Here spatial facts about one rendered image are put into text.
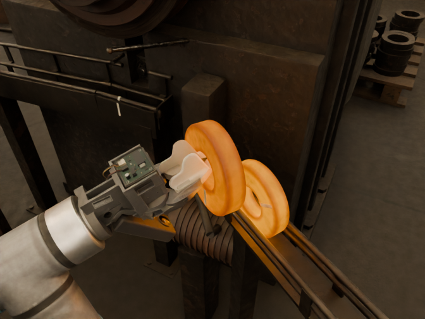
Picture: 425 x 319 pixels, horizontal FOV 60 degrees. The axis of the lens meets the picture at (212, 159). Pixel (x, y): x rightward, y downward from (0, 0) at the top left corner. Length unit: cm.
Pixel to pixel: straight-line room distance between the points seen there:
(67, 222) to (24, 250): 6
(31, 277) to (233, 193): 29
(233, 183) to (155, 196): 11
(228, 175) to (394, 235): 126
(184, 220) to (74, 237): 44
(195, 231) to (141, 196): 40
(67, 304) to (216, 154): 29
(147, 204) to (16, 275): 19
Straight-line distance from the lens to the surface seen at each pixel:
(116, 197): 53
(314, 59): 85
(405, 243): 171
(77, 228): 53
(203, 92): 85
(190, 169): 54
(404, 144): 222
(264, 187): 65
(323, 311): 61
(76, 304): 59
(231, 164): 53
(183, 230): 93
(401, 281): 159
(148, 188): 52
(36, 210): 180
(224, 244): 90
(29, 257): 55
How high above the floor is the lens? 123
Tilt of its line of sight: 41 degrees down
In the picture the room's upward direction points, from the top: straight up
